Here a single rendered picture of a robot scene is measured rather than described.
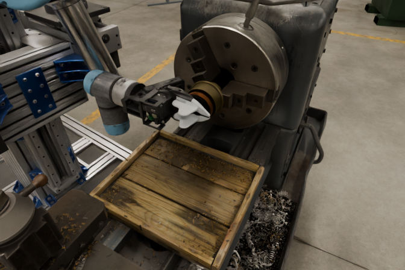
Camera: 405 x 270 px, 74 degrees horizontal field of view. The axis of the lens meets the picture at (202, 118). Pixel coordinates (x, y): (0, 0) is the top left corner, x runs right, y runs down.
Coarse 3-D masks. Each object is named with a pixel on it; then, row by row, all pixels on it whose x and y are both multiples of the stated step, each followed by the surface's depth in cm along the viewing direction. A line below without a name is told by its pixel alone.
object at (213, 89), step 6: (198, 84) 67; (204, 84) 66; (210, 84) 66; (216, 84) 69; (192, 90) 66; (198, 90) 65; (204, 90) 64; (210, 90) 65; (216, 90) 66; (198, 96) 63; (204, 96) 64; (210, 96) 65; (216, 96) 66; (222, 96) 67; (204, 102) 63; (210, 102) 64; (216, 102) 65; (222, 102) 68; (210, 108) 64; (216, 108) 66; (210, 114) 65
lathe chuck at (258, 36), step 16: (224, 16) 73; (192, 32) 72; (208, 32) 69; (224, 32) 66; (240, 32) 65; (256, 32) 67; (224, 48) 69; (240, 48) 67; (256, 48) 65; (272, 48) 68; (176, 64) 80; (224, 64) 72; (240, 64) 69; (256, 64) 67; (272, 64) 66; (192, 80) 80; (224, 80) 84; (240, 80) 72; (256, 80) 70; (272, 80) 67; (224, 112) 81; (240, 112) 78; (256, 112) 75
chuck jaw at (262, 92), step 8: (232, 80) 73; (224, 88) 69; (232, 88) 70; (240, 88) 70; (248, 88) 70; (256, 88) 70; (264, 88) 70; (224, 96) 67; (232, 96) 68; (240, 96) 67; (248, 96) 69; (256, 96) 67; (264, 96) 67; (272, 96) 70; (224, 104) 69; (232, 104) 70; (240, 104) 69; (248, 104) 70; (256, 104) 69; (264, 104) 70
